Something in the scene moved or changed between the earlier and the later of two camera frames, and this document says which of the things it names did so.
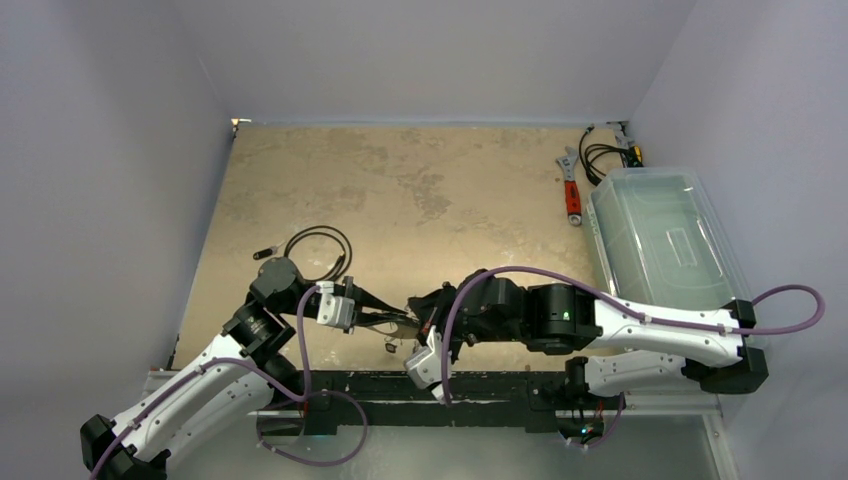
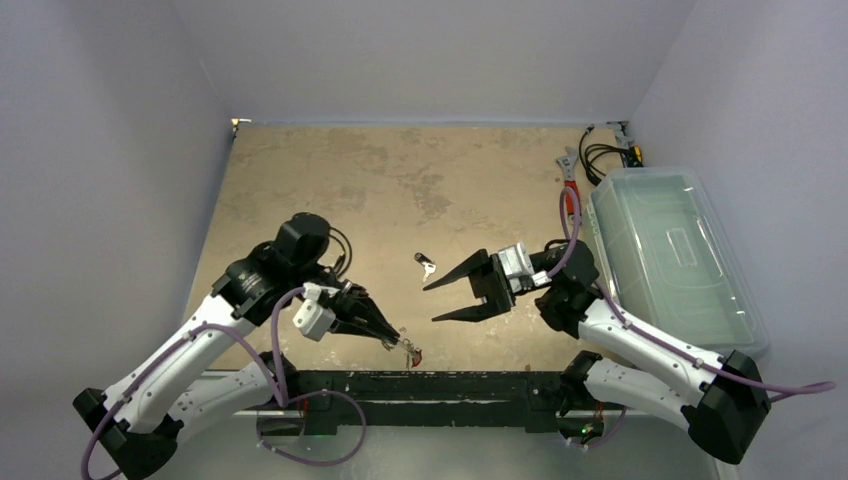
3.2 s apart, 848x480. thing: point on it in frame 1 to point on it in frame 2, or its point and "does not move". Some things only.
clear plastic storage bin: [657, 238] does not move
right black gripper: [433, 312] to [486, 284]
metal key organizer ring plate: [404, 331] to [404, 344]
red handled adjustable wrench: [572, 189] does not move
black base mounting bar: [532, 398] does not move
